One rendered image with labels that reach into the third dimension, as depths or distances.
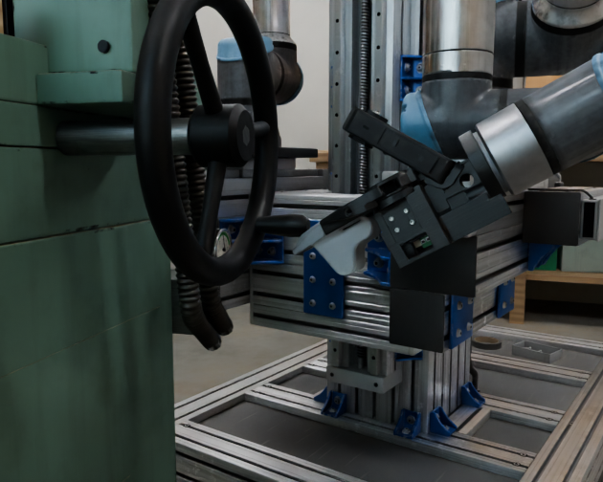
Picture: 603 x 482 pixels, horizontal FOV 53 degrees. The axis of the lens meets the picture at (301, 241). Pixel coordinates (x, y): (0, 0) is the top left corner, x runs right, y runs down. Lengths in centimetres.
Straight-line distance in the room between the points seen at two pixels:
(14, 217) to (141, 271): 23
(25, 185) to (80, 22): 17
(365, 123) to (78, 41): 29
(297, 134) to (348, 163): 279
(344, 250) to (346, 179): 64
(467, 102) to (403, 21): 60
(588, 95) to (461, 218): 15
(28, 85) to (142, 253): 27
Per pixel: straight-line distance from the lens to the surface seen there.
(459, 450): 129
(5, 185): 61
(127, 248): 78
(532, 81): 375
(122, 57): 63
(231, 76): 127
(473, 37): 68
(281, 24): 143
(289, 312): 118
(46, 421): 69
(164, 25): 49
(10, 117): 62
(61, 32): 67
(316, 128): 396
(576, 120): 56
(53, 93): 64
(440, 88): 67
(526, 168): 56
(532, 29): 101
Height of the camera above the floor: 78
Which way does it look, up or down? 7 degrees down
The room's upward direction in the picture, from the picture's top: straight up
